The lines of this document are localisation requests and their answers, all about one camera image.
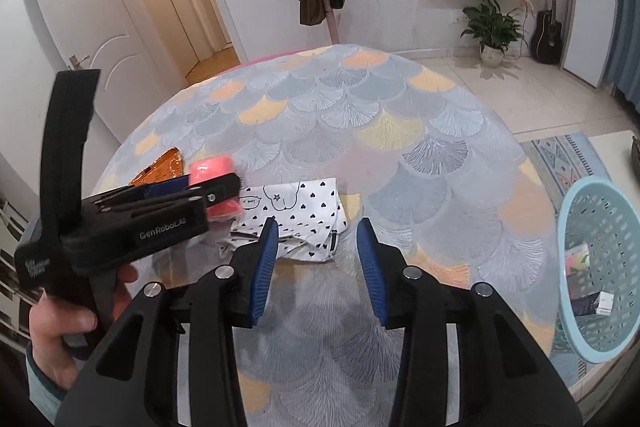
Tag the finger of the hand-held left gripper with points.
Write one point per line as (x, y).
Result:
(220, 189)
(167, 188)

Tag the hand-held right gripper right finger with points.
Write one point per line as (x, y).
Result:
(372, 272)

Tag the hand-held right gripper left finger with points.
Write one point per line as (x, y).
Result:
(265, 272)

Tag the white heart print pouch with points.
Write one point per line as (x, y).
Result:
(300, 212)

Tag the pastel printed box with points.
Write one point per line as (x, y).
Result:
(577, 264)

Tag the teal plastic basket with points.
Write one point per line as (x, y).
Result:
(600, 227)

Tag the person's left hand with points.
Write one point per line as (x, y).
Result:
(55, 322)

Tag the orange snack packet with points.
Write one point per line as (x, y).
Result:
(160, 167)

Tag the black white striped cloth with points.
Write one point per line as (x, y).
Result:
(12, 217)

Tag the patterned tablecloth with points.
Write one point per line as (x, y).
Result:
(375, 132)

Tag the white room door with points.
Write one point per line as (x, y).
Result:
(85, 22)

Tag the patterned rug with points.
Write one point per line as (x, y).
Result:
(565, 167)

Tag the potted green plant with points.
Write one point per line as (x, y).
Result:
(492, 27)

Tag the white coffee table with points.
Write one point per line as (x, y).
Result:
(620, 157)

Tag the black guitar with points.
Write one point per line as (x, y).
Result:
(546, 34)

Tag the blue and beige curtain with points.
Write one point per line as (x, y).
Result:
(627, 32)

